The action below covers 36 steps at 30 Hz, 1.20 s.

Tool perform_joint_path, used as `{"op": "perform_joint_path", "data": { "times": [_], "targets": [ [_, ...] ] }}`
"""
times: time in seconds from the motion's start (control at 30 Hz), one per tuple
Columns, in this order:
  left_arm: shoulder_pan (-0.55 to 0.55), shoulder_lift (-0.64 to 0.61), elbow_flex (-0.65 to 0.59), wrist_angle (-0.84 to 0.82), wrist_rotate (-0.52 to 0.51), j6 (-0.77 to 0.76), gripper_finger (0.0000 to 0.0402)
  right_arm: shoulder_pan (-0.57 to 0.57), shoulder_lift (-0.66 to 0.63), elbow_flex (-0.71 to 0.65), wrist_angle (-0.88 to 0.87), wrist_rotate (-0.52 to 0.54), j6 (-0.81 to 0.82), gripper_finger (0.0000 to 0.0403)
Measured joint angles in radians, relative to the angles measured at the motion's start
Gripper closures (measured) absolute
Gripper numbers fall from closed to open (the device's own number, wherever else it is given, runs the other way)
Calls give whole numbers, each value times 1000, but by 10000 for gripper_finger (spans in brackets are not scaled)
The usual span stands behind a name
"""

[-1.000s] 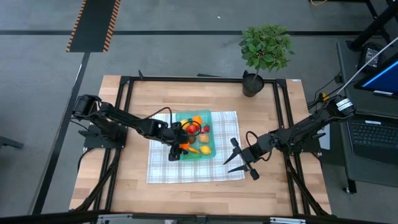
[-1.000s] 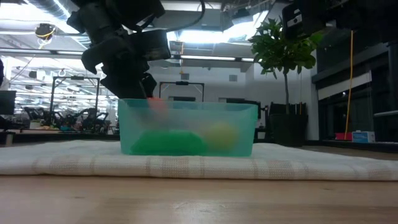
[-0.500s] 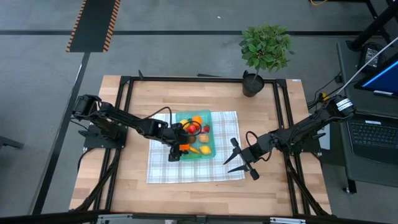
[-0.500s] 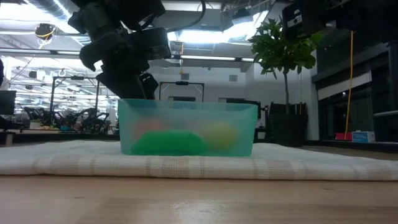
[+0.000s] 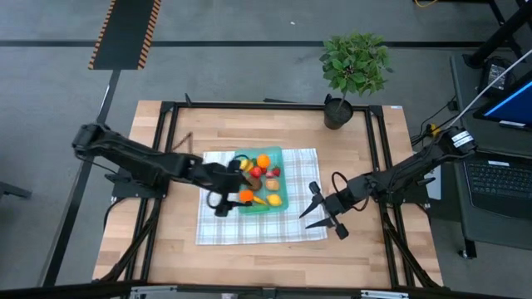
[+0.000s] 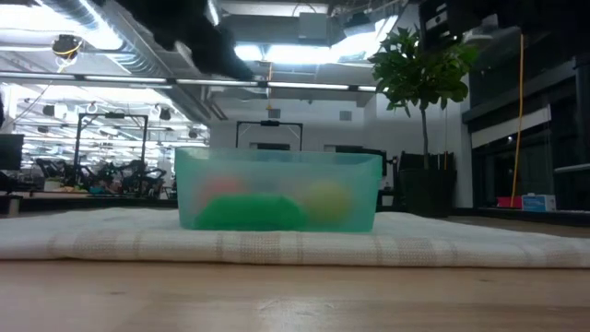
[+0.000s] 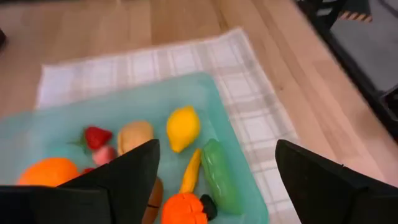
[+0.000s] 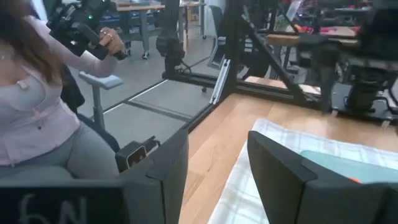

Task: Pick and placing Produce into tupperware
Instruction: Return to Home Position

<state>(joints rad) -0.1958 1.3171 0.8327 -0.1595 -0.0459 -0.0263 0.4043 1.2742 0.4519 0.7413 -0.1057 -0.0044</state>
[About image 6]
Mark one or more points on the yellow toy lemon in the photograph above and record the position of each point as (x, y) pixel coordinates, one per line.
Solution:
(326, 200)

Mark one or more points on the green toy pea pod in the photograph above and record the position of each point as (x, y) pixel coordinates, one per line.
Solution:
(251, 212)

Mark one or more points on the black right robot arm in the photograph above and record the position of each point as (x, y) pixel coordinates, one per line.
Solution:
(461, 18)

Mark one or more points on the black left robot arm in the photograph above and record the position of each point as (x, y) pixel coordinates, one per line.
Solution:
(193, 32)

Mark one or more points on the teal translucent plastic container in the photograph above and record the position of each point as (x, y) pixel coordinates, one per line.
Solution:
(276, 184)

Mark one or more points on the white checkered cloth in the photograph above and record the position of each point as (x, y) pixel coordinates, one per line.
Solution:
(295, 244)

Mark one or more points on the green plant in black pot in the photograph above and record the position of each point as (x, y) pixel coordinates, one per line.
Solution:
(421, 74)

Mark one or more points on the red box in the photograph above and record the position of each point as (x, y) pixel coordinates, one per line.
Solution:
(509, 202)

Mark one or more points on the thin yellow pole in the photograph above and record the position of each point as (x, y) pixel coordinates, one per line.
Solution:
(518, 120)

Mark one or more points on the blue and white box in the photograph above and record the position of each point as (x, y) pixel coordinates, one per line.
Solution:
(538, 202)

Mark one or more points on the black computer monitor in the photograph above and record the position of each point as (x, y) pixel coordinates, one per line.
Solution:
(11, 151)

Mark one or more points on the black background rig frame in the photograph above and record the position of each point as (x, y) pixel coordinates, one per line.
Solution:
(269, 123)
(110, 115)

